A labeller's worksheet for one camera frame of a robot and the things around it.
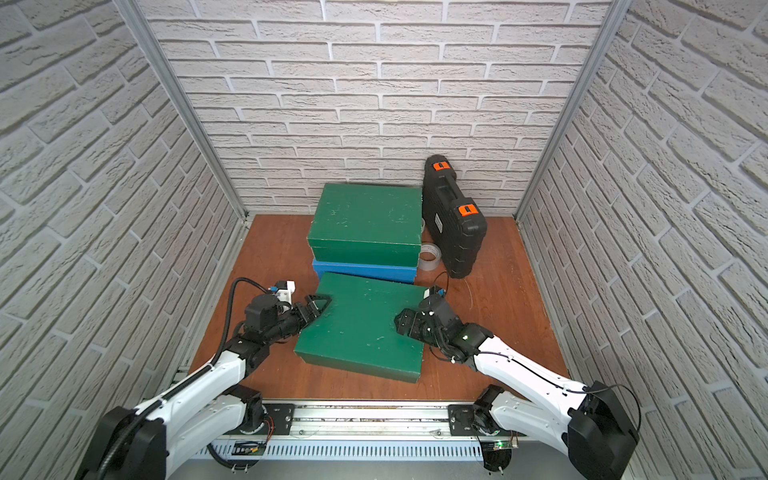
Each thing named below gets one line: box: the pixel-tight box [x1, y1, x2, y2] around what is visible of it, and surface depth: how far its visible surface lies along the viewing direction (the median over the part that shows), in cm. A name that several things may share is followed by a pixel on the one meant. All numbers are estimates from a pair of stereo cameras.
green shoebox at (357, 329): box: [294, 272, 428, 384], surface depth 79 cm
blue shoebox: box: [312, 259, 418, 283], surface depth 91 cm
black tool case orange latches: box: [422, 154, 487, 279], surface depth 90 cm
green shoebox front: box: [308, 184, 422, 267], surface depth 89 cm
